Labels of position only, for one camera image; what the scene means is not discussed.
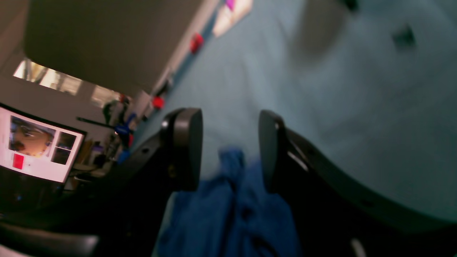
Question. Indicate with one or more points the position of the red tape roll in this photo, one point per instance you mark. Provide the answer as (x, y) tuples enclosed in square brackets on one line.
[(197, 41)]

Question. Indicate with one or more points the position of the dark blue t-shirt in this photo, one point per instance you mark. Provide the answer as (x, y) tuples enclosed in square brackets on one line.
[(230, 215)]

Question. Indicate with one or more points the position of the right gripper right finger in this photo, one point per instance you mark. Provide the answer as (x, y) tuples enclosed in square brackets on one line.
[(336, 216)]

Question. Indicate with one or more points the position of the blue black clamp bottom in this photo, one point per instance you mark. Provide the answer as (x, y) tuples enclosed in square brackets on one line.
[(126, 136)]

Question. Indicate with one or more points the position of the computer monitor screen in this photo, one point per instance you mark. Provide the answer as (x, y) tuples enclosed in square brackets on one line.
[(37, 147)]

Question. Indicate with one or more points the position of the small pink toy figure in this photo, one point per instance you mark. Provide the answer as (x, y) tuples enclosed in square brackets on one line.
[(230, 4)]

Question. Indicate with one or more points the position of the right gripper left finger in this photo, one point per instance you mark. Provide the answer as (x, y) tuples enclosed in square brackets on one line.
[(134, 195)]

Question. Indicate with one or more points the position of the light blue table cloth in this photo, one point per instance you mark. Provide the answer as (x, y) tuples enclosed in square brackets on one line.
[(386, 117)]

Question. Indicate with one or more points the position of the red cube block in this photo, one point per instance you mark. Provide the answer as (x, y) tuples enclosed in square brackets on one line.
[(158, 102)]

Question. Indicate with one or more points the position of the white paper card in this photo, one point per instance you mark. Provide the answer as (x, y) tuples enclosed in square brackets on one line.
[(226, 19)]

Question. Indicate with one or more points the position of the small black screw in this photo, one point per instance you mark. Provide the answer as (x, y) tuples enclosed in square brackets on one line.
[(404, 37)]

